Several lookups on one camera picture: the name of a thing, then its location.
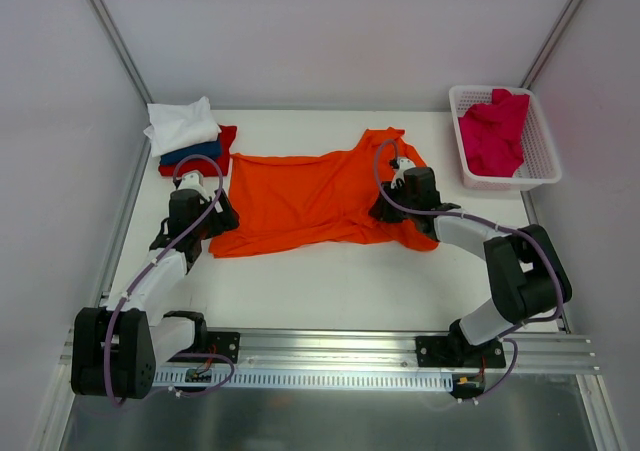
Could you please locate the orange t-shirt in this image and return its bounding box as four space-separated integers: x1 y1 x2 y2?
209 128 438 259

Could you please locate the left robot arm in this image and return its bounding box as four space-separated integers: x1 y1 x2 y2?
70 186 239 407

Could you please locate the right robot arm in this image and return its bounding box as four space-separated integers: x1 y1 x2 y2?
369 158 572 367

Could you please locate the red folded t-shirt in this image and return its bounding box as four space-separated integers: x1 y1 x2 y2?
158 125 237 177

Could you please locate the blue folded t-shirt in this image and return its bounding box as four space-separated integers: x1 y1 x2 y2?
160 141 222 166

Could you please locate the white folded t-shirt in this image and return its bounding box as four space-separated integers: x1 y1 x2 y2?
143 96 220 157

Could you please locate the magenta crumpled t-shirt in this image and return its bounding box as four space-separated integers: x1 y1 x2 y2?
458 89 530 178

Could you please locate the white plastic basket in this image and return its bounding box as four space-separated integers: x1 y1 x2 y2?
449 85 562 191

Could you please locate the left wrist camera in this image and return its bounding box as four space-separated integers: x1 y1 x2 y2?
175 171 207 197

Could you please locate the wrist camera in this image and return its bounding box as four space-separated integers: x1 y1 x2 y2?
175 171 207 197
389 157 415 189

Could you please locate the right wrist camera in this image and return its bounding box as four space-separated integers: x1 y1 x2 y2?
389 157 415 189

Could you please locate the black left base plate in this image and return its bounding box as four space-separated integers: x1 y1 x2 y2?
202 330 241 364

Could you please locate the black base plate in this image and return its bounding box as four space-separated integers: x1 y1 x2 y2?
415 335 506 369
202 330 241 364

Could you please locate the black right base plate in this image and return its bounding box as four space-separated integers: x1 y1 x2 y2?
415 335 506 369

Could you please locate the white slotted cable duct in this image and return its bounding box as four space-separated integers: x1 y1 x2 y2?
153 367 453 393

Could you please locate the aluminium mounting rail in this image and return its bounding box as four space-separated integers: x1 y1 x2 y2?
59 323 600 375

